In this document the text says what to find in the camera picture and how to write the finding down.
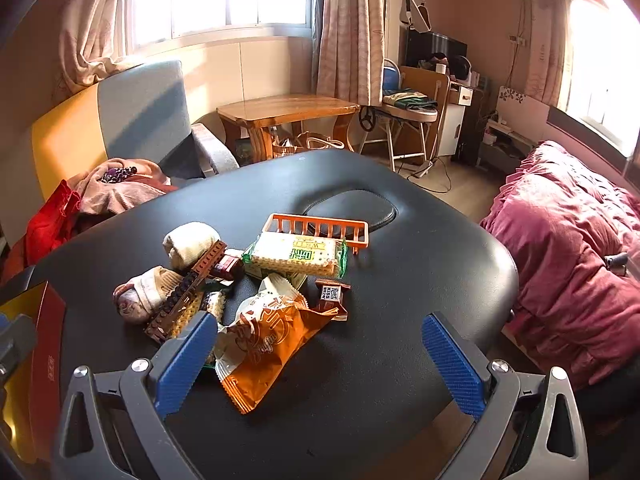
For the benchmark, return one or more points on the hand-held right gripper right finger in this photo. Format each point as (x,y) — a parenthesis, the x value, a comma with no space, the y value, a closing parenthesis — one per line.
(452,365)

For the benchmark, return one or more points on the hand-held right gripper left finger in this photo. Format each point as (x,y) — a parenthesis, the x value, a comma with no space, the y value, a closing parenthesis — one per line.
(185,360)

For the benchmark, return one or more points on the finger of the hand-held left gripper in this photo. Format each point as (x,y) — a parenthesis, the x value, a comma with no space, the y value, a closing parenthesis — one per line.
(22,335)

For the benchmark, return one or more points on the red box with gold interior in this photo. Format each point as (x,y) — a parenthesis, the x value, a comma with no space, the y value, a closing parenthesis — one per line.
(47,360)

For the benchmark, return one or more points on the small clear cracker packet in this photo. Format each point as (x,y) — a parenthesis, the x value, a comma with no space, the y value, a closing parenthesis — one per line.
(192,312)

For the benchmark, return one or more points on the pink and white sock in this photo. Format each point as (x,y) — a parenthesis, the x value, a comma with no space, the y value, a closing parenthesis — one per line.
(145,290)

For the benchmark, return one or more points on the orange and white snack bag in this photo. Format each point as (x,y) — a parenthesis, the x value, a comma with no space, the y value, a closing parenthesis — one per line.
(270,355)

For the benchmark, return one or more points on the brown toy brick strip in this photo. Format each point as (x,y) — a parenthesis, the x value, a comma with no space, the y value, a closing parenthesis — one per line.
(200,270)

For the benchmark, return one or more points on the cream box with green print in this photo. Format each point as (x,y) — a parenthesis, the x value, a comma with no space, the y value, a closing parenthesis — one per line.
(287,280)

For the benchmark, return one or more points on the green cracker packet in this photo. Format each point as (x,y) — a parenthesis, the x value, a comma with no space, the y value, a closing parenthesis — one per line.
(295,255)

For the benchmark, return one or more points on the dark red candy packet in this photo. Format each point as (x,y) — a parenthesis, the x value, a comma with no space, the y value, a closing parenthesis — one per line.
(227,265)

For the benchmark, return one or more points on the rolled white sock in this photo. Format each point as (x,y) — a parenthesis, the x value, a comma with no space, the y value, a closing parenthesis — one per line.
(190,242)

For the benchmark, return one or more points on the brown candy packet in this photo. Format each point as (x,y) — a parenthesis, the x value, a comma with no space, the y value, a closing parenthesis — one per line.
(332,297)

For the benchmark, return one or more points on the orange plastic rack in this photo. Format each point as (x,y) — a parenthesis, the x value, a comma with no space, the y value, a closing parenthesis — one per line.
(361,241)

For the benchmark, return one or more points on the pink quilt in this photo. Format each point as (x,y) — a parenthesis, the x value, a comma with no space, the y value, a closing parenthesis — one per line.
(560,240)

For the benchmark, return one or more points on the pink cloth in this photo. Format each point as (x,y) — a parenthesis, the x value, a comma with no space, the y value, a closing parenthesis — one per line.
(120,192)

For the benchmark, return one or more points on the white cabinet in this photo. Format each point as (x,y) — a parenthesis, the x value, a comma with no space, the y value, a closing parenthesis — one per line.
(450,125)

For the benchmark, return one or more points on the grey and yellow armchair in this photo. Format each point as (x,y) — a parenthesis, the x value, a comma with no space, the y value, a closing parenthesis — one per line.
(140,110)

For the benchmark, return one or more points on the white metal chair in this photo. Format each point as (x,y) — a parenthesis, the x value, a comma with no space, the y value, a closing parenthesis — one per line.
(405,114)

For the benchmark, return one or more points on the black hand wheel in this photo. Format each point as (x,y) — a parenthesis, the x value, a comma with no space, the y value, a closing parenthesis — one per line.
(368,119)

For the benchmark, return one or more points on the white panel with leaf print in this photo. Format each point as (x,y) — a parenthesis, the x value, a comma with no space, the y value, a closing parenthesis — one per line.
(522,105)

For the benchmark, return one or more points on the green striped cloth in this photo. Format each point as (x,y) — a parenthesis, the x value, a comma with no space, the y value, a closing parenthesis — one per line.
(410,99)

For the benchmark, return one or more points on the wooden side table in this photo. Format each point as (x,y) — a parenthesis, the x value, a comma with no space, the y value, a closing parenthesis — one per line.
(285,107)

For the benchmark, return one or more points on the wooden board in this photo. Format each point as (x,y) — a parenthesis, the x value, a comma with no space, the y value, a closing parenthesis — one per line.
(425,80)

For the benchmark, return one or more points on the beige patterned curtain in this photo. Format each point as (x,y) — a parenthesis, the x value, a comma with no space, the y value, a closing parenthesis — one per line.
(90,20)
(350,35)
(545,60)

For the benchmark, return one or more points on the black television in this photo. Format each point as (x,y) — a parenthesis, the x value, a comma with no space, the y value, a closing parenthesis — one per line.
(430,45)

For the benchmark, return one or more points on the side window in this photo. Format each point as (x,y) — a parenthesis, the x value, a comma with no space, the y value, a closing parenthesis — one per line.
(605,60)

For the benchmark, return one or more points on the hanging grey and white bag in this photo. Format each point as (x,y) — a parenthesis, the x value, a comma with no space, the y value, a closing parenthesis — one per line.
(417,12)

